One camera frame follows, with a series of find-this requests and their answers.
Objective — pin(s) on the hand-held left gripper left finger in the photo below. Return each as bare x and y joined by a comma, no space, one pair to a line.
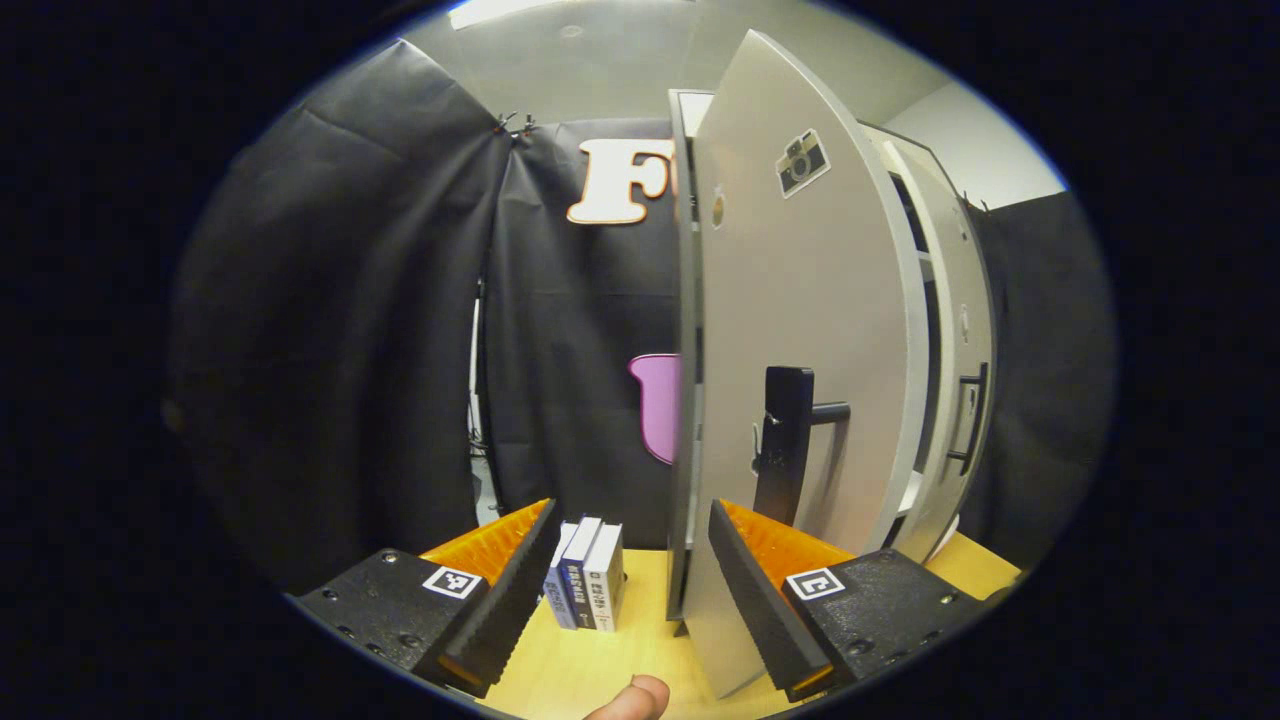
505,600

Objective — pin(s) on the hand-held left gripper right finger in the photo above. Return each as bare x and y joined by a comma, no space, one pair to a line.
760,610

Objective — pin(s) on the white cabinet door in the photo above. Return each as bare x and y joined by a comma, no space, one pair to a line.
800,300
960,300

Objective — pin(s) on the white and grey cabinet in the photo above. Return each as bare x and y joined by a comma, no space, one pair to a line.
683,400

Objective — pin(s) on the light blue book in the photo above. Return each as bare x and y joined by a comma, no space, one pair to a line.
555,590

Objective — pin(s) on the navy blue book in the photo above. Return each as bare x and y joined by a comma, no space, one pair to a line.
578,580

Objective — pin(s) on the white book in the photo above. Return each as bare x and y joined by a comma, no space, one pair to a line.
606,585

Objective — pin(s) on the black backdrop cloth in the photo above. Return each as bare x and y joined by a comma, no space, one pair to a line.
350,300

